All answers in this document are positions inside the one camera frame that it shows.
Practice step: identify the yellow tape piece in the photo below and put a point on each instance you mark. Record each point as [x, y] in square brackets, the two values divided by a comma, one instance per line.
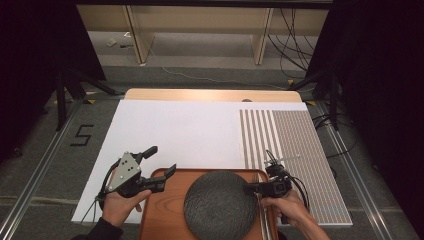
[311, 103]
[291, 81]
[90, 101]

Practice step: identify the brown wooden tray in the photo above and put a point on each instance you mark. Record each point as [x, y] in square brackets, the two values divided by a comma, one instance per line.
[163, 213]

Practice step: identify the person's right hand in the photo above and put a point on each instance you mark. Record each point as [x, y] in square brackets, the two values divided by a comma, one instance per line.
[288, 206]

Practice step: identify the black metal stand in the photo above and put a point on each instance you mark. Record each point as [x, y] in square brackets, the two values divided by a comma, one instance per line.
[333, 100]
[61, 100]

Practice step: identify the black curtain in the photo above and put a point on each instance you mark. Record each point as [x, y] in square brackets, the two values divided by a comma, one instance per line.
[33, 50]
[383, 66]

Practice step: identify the striped placemat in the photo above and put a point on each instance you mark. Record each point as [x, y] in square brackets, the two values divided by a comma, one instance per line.
[300, 133]

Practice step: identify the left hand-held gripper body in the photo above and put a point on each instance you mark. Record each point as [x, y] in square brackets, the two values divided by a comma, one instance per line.
[125, 171]

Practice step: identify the small white object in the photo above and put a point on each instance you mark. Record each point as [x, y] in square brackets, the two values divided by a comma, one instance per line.
[111, 42]

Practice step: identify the white board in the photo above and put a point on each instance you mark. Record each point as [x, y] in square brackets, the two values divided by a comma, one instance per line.
[183, 133]

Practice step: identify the beige wooden shelf unit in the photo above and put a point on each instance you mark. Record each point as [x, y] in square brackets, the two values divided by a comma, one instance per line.
[200, 20]

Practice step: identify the aluminium floor rail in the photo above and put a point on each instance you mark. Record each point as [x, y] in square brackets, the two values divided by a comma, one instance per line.
[353, 160]
[36, 166]

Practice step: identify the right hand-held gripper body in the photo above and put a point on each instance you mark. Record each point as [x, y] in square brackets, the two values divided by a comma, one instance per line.
[278, 186]

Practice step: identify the dark round plate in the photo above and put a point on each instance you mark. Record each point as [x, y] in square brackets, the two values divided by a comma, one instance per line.
[220, 206]

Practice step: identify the person's left hand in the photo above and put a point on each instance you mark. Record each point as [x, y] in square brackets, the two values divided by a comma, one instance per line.
[117, 207]

